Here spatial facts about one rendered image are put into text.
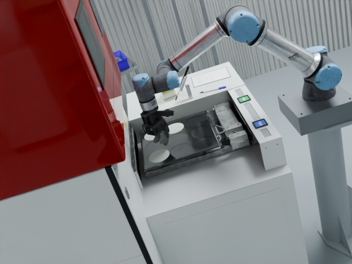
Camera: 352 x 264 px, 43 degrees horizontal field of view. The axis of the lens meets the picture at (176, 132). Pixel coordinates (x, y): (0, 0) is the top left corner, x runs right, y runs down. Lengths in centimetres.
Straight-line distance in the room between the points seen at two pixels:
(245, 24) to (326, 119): 60
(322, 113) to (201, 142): 55
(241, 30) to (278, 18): 277
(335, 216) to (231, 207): 81
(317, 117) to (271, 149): 31
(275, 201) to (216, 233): 28
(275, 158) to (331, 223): 81
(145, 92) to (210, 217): 59
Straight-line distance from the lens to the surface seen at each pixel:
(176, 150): 203
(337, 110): 207
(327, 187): 240
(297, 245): 213
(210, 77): 245
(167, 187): 195
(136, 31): 426
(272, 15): 450
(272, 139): 182
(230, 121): 216
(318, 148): 226
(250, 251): 206
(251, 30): 178
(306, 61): 190
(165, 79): 185
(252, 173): 189
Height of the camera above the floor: 195
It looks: 29 degrees down
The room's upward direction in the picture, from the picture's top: 18 degrees counter-clockwise
